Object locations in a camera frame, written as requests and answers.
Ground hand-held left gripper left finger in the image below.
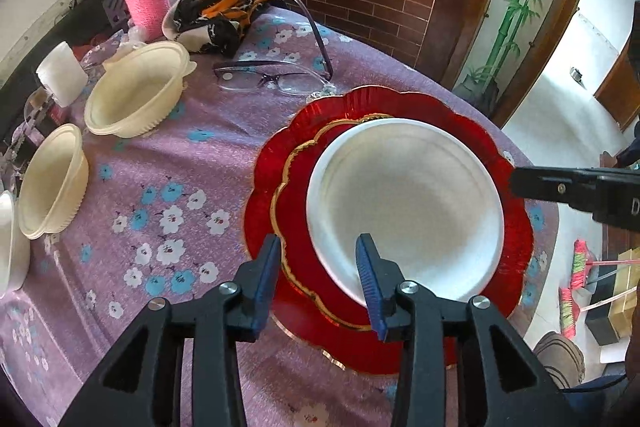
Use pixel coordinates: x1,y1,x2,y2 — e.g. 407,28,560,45
59,234,282,427

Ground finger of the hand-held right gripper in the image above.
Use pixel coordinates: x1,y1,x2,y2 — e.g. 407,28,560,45
509,165,601,210

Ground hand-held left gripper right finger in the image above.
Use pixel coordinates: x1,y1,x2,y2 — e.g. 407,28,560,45
354,233,573,427

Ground small red gold-rimmed plate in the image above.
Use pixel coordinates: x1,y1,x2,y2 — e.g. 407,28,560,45
270,112,396,333

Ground white plastic bowl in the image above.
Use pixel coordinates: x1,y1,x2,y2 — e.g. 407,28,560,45
306,118,505,308
0,190,32,299

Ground large red scalloped plate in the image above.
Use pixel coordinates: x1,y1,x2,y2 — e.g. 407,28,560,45
243,85,535,375

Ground cream plastic bowl with tab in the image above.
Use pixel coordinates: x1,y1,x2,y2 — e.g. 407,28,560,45
84,41,198,138

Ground gold box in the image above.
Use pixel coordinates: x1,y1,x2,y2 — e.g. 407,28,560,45
607,249,640,333

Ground wooden door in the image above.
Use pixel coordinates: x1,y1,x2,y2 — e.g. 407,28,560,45
594,49,640,132

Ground black box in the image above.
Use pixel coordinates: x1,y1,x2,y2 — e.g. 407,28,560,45
585,317,618,345

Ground purple floral tablecloth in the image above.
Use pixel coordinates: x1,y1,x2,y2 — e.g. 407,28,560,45
0,4,561,427

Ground person's leg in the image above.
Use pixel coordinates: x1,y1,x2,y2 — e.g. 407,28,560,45
565,374,631,427

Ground purple framed eyeglasses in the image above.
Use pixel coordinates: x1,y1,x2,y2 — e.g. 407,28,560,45
213,0,335,96

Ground black orange patterned scarf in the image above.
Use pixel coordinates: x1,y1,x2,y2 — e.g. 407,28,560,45
162,0,278,58

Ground dark jar with red label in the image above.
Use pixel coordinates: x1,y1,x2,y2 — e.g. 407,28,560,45
24,89,63,132

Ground white plastic jar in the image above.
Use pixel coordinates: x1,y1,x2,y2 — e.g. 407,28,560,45
36,41,89,106

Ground purple plastic stool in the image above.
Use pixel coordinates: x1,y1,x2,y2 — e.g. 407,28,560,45
102,0,128,28

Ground black sofa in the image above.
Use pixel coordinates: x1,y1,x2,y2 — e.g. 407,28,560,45
0,0,201,122

